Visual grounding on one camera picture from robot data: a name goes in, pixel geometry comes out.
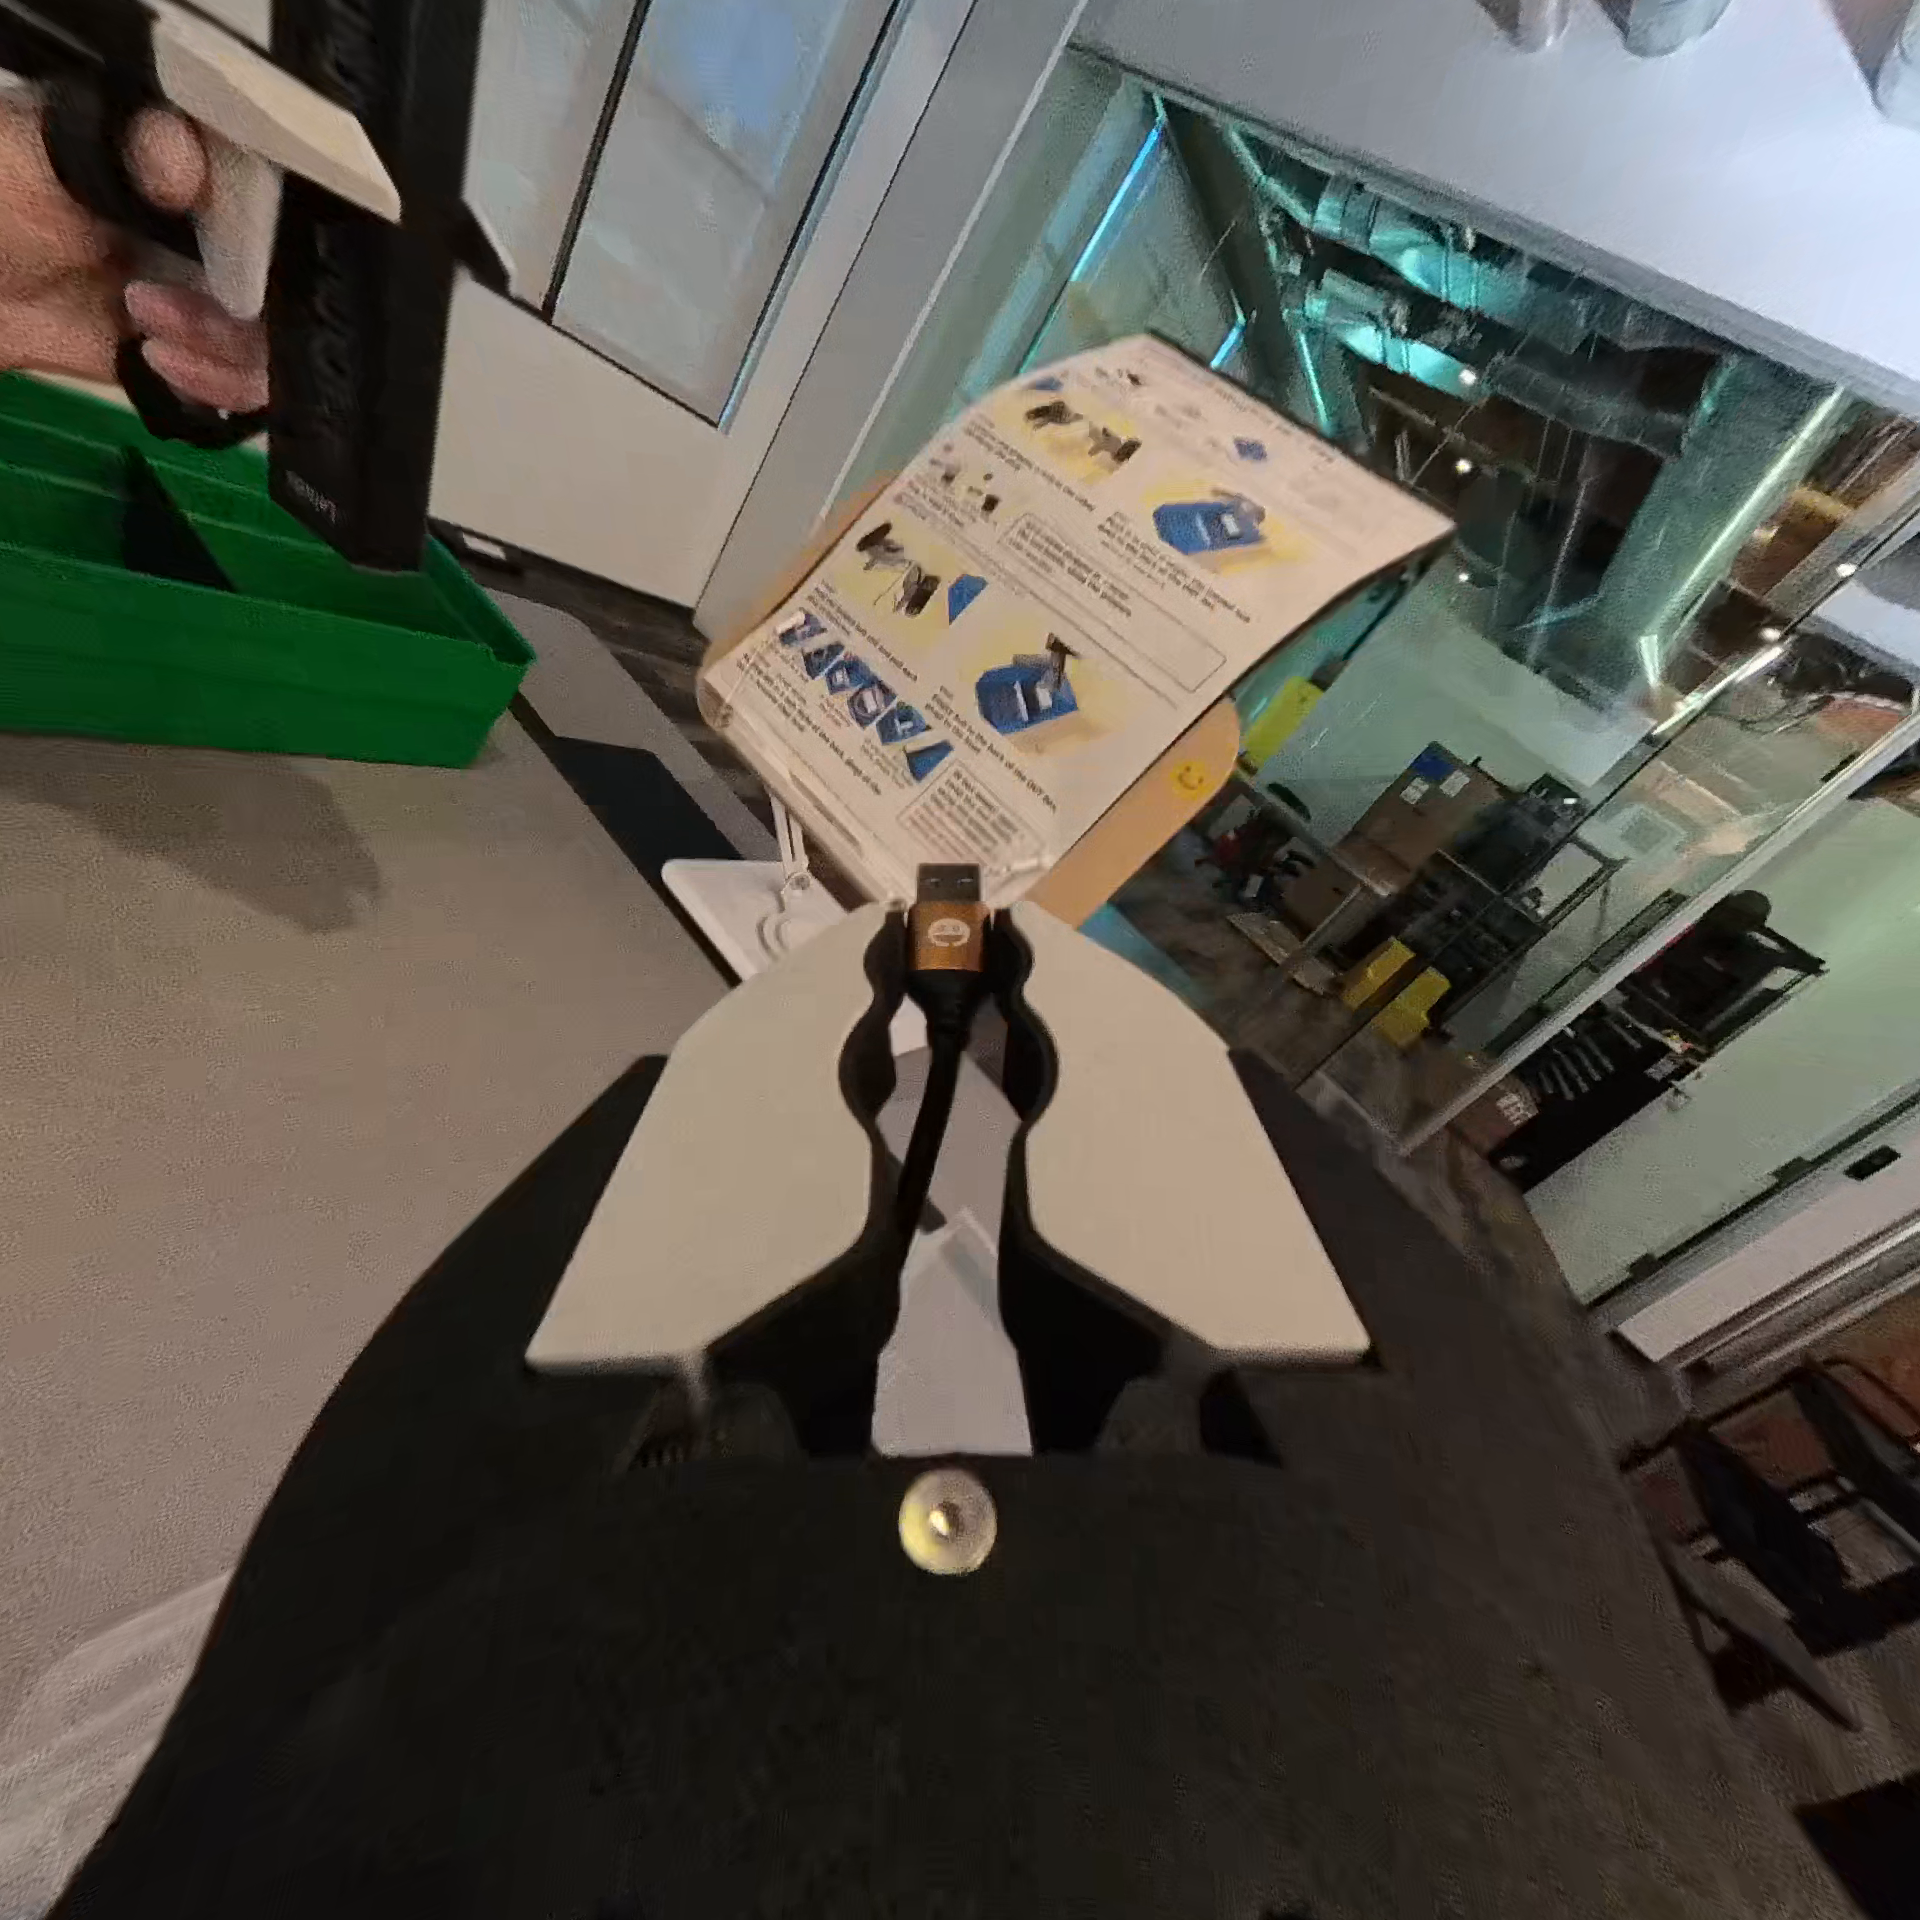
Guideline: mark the large window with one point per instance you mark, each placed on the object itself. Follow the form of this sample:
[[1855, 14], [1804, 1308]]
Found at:
[[674, 181]]

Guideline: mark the yellow plastic box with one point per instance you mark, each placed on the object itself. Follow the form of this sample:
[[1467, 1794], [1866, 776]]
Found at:
[[1412, 1013], [1377, 972]]

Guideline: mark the person's left hand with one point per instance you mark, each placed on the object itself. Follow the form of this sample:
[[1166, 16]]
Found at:
[[60, 285]]

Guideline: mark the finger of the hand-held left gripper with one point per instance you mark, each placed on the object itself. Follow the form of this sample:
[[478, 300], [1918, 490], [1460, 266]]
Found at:
[[284, 130]]

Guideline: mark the printed instruction sheet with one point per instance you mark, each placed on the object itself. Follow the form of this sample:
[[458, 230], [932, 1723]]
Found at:
[[1049, 599]]

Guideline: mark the wooden display board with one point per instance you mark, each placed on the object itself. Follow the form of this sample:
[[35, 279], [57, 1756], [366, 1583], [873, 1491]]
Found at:
[[1142, 839]]

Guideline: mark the white door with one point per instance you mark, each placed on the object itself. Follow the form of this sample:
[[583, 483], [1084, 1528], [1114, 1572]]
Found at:
[[1723, 1215]]

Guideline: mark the yellow smiley sticker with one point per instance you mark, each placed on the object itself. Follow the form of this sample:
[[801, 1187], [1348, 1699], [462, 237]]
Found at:
[[1190, 781]]

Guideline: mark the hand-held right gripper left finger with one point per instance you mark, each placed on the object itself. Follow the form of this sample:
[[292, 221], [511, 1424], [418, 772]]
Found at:
[[704, 1202]]

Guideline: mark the black usb hub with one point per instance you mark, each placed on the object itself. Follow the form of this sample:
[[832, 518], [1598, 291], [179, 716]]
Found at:
[[376, 300]]

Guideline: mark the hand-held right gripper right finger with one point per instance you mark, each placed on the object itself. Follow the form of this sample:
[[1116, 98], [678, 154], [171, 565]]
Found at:
[[1185, 1202]]

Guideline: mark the green plastic bin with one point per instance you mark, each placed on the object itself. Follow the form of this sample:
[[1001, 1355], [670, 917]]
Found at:
[[299, 661]]

